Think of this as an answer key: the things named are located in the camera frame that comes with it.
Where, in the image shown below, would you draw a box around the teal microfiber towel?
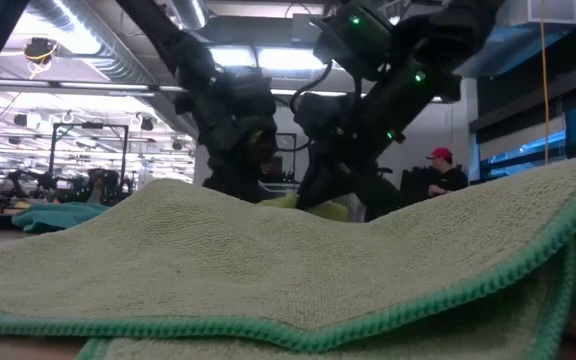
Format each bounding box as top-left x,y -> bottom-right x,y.
11,201 -> 112,235

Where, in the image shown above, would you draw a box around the person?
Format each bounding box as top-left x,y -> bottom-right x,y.
425,146 -> 469,199

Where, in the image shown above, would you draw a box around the black stacked panels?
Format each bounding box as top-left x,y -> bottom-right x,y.
400,167 -> 432,204

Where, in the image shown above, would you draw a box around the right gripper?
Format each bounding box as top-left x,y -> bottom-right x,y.
292,92 -> 403,221

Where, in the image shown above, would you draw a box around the white ceiling unit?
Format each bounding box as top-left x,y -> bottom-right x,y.
497,0 -> 576,26

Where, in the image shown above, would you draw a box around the silver air duct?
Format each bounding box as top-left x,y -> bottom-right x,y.
27,0 -> 209,136

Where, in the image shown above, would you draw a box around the bright ceiling light panel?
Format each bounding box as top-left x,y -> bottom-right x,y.
207,44 -> 329,71

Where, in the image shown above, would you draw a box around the long ceiling light tube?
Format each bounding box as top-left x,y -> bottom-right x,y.
0,82 -> 349,97

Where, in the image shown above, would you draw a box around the lime green microfiber towel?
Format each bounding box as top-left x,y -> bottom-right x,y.
257,192 -> 352,224

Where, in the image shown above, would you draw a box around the yellow hanging cord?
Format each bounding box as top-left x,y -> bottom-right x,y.
539,0 -> 552,165

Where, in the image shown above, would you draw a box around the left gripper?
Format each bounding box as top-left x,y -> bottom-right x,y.
175,68 -> 279,204

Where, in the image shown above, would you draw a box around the black gantry frame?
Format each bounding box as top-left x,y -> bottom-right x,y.
47,121 -> 130,201

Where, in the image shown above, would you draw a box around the pale green microfiber towel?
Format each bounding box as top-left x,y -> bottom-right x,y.
0,152 -> 576,360

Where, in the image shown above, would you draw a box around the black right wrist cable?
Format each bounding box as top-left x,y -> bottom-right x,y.
287,59 -> 334,151

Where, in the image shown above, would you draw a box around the black background robot station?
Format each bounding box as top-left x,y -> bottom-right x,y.
5,167 -> 137,207

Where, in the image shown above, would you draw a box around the black ceiling device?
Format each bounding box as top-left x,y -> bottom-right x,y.
22,37 -> 60,79

